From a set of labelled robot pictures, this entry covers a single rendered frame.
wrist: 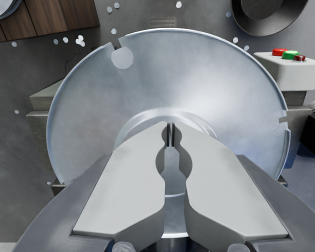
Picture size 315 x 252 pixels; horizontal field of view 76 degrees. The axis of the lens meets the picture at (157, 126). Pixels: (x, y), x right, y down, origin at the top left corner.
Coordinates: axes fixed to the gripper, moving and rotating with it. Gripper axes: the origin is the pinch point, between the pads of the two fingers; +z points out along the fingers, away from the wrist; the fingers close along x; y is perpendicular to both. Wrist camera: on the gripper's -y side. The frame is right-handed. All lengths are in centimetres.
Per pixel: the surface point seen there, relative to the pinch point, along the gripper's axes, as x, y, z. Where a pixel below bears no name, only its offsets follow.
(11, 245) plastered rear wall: -122, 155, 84
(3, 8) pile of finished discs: -42, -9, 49
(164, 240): 0.0, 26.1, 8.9
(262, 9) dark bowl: 41, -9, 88
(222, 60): 5.5, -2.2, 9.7
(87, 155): -9.9, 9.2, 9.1
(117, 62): -5.1, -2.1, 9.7
